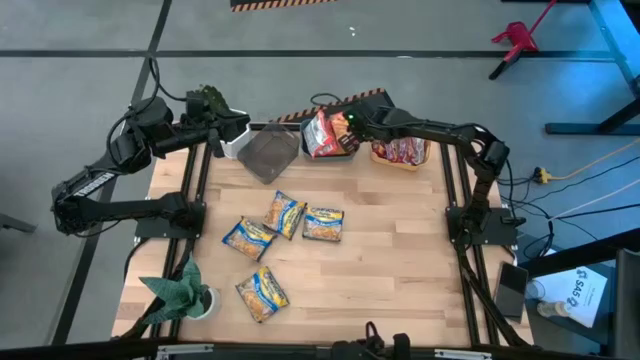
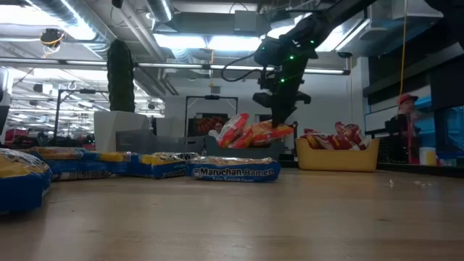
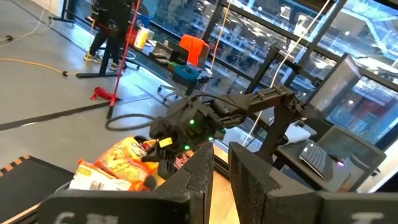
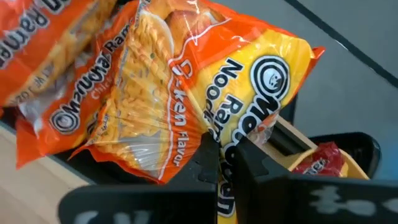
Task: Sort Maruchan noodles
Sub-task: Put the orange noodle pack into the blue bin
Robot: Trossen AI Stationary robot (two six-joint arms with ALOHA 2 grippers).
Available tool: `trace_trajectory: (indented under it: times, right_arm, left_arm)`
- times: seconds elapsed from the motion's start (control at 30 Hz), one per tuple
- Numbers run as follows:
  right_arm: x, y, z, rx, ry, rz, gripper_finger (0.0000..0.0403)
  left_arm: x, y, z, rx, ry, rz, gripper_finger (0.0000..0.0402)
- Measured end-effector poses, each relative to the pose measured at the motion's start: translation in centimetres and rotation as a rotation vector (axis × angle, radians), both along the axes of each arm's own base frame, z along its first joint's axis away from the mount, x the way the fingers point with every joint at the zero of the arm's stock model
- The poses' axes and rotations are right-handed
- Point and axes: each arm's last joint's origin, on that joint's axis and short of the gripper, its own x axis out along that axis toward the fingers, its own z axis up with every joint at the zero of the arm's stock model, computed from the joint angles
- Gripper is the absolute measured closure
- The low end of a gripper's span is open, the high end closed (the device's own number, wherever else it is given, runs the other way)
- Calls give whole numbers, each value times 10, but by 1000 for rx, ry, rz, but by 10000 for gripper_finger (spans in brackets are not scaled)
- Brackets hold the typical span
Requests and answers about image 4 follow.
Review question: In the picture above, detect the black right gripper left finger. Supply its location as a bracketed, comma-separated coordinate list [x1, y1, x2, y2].
[58, 132, 221, 224]

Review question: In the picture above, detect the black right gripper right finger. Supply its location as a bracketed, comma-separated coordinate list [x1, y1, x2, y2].
[234, 138, 398, 224]

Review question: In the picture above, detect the red beef ramen package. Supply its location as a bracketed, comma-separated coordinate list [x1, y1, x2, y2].
[291, 141, 346, 178]

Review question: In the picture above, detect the yellow plastic bin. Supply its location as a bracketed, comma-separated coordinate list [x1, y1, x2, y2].
[286, 146, 371, 181]

